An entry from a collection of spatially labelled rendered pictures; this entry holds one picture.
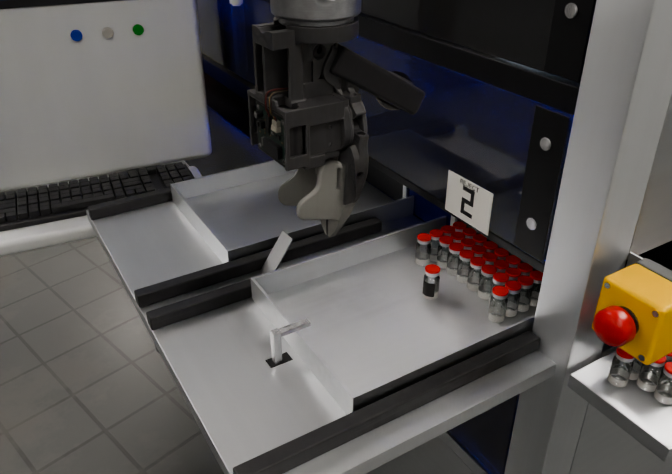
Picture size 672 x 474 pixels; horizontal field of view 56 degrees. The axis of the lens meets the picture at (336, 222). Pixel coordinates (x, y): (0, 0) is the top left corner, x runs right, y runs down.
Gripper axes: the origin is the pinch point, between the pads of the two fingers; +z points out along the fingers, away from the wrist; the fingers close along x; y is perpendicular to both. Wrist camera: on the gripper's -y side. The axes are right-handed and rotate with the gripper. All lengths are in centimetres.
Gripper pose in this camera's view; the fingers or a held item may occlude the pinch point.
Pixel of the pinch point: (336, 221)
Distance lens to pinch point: 63.1
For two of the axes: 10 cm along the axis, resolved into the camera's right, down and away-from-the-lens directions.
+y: -8.5, 2.6, -4.7
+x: 5.3, 4.2, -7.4
